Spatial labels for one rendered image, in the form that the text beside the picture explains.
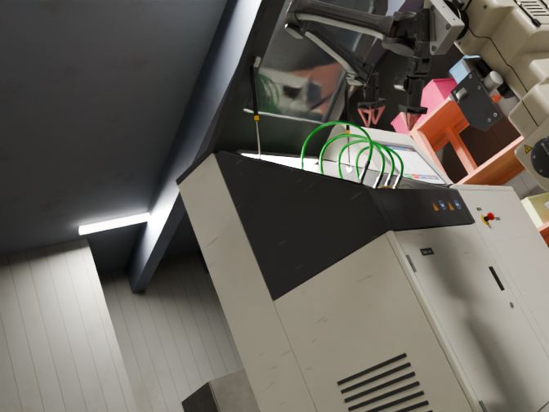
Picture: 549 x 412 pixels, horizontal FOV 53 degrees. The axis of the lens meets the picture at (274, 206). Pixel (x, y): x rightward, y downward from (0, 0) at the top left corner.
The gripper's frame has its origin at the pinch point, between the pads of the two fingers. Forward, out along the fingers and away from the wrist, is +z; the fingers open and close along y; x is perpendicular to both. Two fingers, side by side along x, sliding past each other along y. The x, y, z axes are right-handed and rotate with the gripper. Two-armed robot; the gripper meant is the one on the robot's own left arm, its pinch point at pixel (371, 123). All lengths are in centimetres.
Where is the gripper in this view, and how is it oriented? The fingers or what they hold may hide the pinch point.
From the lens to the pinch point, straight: 222.8
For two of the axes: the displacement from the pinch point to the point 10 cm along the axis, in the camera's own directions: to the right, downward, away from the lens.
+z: 0.6, 9.2, 3.9
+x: 7.1, 2.3, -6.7
